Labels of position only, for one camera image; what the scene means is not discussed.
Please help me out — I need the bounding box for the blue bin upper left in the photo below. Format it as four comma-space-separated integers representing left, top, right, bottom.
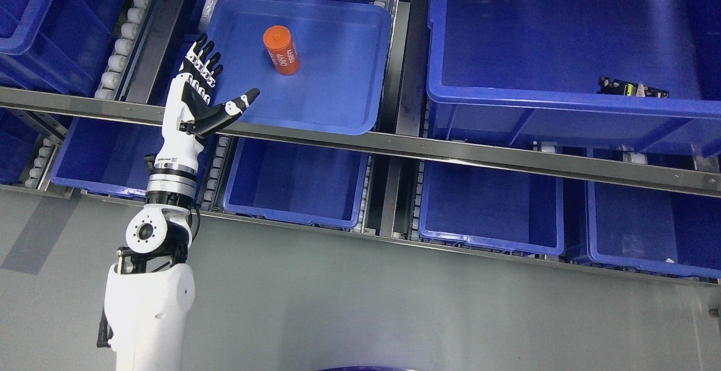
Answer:
1, 0, 126, 96

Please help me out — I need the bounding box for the blue bin lower left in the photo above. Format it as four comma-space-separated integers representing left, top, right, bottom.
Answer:
50, 117, 220, 199

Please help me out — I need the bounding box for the shallow blue tray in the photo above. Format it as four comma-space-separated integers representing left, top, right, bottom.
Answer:
206, 0, 391, 135

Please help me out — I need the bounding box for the small black circuit board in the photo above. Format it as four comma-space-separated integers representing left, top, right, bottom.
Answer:
597, 76, 670, 99

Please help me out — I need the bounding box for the large blue bin right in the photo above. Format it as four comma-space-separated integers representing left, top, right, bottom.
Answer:
427, 0, 720, 158

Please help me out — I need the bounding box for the blue bin lower centre-right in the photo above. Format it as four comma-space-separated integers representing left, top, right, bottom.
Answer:
418, 162, 564, 256

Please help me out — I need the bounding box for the steel shelf rail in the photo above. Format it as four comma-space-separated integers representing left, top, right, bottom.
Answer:
1, 88, 720, 198

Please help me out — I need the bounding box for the blue bin lower right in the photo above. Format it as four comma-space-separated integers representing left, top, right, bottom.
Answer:
575, 182, 720, 279

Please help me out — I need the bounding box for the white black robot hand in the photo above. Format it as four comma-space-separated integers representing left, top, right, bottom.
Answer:
154, 33, 261, 173

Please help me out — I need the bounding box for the blue bin lower middle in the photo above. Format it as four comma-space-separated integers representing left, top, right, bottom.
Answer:
222, 138, 370, 230

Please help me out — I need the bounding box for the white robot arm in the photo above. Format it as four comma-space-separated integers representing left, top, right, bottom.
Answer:
97, 153, 198, 370

